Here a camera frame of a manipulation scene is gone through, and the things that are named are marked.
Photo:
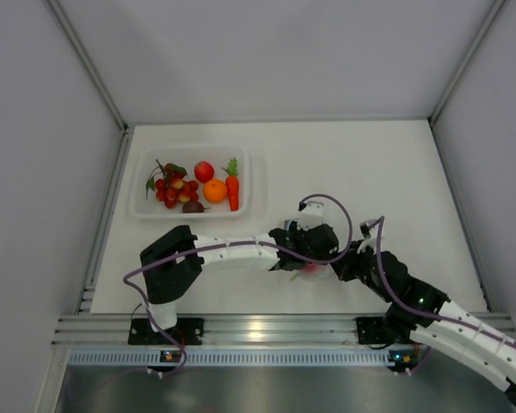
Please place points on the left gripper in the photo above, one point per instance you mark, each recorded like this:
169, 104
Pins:
296, 231

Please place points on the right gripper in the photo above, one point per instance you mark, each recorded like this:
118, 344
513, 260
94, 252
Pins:
343, 266

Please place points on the clear zip top bag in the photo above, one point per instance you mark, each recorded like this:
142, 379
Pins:
326, 272

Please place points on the fake orange carrot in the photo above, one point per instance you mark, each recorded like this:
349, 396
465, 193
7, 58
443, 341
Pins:
232, 184

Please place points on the fake orange fruit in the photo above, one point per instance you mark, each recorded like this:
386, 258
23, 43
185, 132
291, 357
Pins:
215, 191

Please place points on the dark red fake plum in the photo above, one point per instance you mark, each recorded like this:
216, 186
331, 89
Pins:
194, 206

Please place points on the fake red apple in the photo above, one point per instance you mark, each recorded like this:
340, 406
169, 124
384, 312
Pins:
203, 171

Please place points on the fake red cherry bunch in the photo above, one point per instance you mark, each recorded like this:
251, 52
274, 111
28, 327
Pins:
170, 185

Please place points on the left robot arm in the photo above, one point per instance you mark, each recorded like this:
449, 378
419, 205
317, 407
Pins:
173, 262

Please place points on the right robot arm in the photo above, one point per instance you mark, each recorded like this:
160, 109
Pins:
421, 313

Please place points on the white plastic basket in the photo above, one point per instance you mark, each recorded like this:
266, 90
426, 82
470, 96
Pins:
187, 156

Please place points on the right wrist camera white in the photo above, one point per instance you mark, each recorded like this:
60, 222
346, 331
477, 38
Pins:
372, 233

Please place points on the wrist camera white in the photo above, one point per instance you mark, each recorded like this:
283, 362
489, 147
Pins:
310, 214
372, 233

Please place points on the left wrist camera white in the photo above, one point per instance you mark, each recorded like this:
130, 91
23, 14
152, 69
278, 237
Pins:
310, 214

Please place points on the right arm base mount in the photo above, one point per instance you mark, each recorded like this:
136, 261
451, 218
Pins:
371, 331

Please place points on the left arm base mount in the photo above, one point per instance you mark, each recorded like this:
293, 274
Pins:
187, 331

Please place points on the aluminium rail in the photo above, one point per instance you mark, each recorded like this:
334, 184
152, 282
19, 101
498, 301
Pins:
275, 310

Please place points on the white slotted cable duct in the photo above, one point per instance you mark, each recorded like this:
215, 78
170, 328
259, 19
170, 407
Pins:
200, 357

